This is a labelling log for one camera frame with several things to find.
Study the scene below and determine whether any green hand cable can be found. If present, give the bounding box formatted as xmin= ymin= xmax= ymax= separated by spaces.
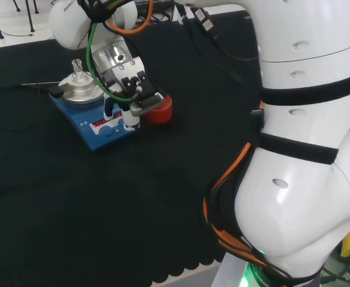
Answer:
xmin=86 ymin=21 xmax=141 ymax=100

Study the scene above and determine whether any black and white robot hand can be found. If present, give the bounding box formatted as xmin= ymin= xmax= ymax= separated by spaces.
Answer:
xmin=102 ymin=56 xmax=165 ymax=133

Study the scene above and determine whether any red ribbed plastic cup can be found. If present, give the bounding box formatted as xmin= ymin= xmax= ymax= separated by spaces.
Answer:
xmin=142 ymin=94 xmax=174 ymax=125

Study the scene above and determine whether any black cable bundle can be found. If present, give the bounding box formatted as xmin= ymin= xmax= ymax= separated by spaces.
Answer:
xmin=134 ymin=0 xmax=183 ymax=26

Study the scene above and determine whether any thin black floor cable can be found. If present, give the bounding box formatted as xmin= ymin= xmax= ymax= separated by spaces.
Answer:
xmin=0 ymin=4 xmax=34 ymax=38

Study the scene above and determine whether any clear glass flask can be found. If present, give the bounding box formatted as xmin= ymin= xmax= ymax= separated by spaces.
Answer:
xmin=70 ymin=59 xmax=89 ymax=85

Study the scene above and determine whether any thin metal probe rod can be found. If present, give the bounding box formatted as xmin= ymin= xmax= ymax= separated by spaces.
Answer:
xmin=21 ymin=80 xmax=60 ymax=87

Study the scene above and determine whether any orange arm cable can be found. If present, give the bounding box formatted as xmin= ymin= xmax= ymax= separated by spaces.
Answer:
xmin=203 ymin=142 xmax=273 ymax=271
xmin=102 ymin=0 xmax=155 ymax=34

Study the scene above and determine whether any thin black heater cable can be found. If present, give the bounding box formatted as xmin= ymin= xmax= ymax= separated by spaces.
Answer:
xmin=0 ymin=85 xmax=50 ymax=132

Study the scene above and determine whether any black bench cloth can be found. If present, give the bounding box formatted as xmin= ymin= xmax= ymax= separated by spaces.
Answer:
xmin=0 ymin=11 xmax=350 ymax=285

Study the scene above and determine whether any black cable with silver plug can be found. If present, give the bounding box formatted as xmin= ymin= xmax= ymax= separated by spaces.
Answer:
xmin=320 ymin=265 xmax=350 ymax=284

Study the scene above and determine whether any heater with blue base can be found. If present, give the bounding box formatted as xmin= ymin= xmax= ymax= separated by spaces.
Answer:
xmin=48 ymin=74 xmax=141 ymax=154

